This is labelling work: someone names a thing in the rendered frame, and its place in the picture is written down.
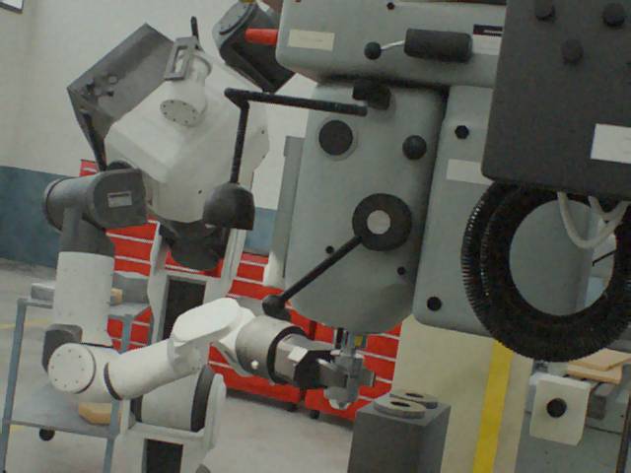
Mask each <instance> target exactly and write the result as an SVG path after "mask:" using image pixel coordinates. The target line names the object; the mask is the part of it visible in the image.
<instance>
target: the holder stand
mask: <svg viewBox="0 0 631 473"><path fill-rule="evenodd" d="M450 413H451V405H449V404H445V402H444V403H440V401H439V398H437V397H435V396H433V395H430V394H428V393H424V392H420V391H415V390H407V389H394V390H391V391H390V392H388V393H386V394H385V395H383V396H381V397H379V398H376V399H375V401H374V402H372V403H371V404H369V405H366V406H364V407H362V408H361V409H359V410H357V412H356V417H355V424H354V431H353V437H352V442H351V449H350V456H349V462H348V469H347V473H440V469H442V462H443V455H444V449H445V443H446V437H447V431H448V424H449V418H450Z"/></svg>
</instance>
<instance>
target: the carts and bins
mask: <svg viewBox="0 0 631 473"><path fill-rule="evenodd" d="M148 283H149V277H147V276H144V275H142V274H139V273H137V272H124V271H113V277H112V287H111V295H110V304H109V313H108V318H112V319H119V320H123V327H122V335H121V342H120V349H119V351H121V352H122V353H125V352H128V349H129V342H130V336H131V328H132V321H133V320H134V319H136V318H137V317H138V316H140V315H141V314H142V313H144V312H145V311H146V310H148V309H149V308H150V307H151V305H150V301H149V297H148V293H147V288H148ZM55 285H56V281H47V282H40V284H33V285H32V289H31V294H30V295H29V296H26V297H19V299H18V302H17V304H18V312H17V319H16V327H15V334H14V342H13V349H12V357H11V364H10V371H9V378H8V385H7V394H6V401H5V408H4V415H3V418H2V421H1V422H3V424H2V431H1V438H0V473H8V472H7V471H6V470H5V465H6V458H7V450H8V443H9V436H10V429H11V425H18V426H24V427H32V428H39V429H40V430H39V436H40V438H41V439H43V440H51V439H52V438H53V437H54V435H55V431H58V432H66V433H72V434H79V435H86V436H93V437H100V438H106V439H107V442H106V449H105V462H104V470H103V473H110V470H111V463H112V456H113V449H114V442H115V439H116V437H117V436H118V434H119V433H120V420H121V412H122V403H124V401H123V400H120V401H119V400H117V401H114V402H112V403H93V402H88V401H84V400H82V399H79V398H77V397H75V396H73V395H71V394H64V393H61V392H59V391H57V390H56V389H55V387H54V386H53V384H52V383H51V381H50V382H49V383H48V384H46V385H45V386H44V387H42V388H41V389H40V391H38V392H37V393H35V394H33V395H32V396H31V397H29V398H28V399H27V400H25V401H24V402H23V403H21V404H20V405H19V406H17V407H16V408H15V409H13V407H14V400H15V391H16V384H17V377H18V370H19V362H20V355H21V348H22V341H23V333H24V325H25V318H26V311H27V305H31V306H38V307H45V309H52V308H53V300H54V292H55ZM153 326H154V316H153V312H152V310H151V315H150V322H149V329H148V337H147V344H146V347H148V346H151V343H152V335H153Z"/></svg>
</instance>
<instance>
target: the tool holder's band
mask: <svg viewBox="0 0 631 473"><path fill-rule="evenodd" d="M329 358H330V359H331V360H332V361H335V362H337V363H341V364H347V365H362V364H364V357H363V356H362V355H359V354H356V356H347V355H342V354H340V353H339V350H332V352H331V353H330V357H329Z"/></svg>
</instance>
